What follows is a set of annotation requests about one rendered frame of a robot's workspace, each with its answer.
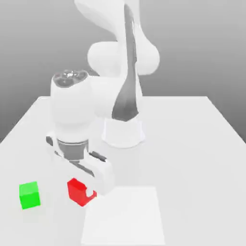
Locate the small red cube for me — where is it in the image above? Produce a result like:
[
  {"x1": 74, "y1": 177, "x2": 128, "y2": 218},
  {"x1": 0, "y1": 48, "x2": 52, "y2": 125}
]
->
[{"x1": 67, "y1": 178, "x2": 97, "y2": 208}]

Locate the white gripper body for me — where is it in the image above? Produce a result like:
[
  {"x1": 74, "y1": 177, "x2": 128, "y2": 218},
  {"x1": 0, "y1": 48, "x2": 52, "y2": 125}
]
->
[{"x1": 54, "y1": 153, "x2": 115, "y2": 196}]

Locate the small green cube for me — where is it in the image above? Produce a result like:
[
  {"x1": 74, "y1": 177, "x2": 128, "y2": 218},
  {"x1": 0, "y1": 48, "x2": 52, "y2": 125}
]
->
[{"x1": 19, "y1": 181, "x2": 41, "y2": 210}]

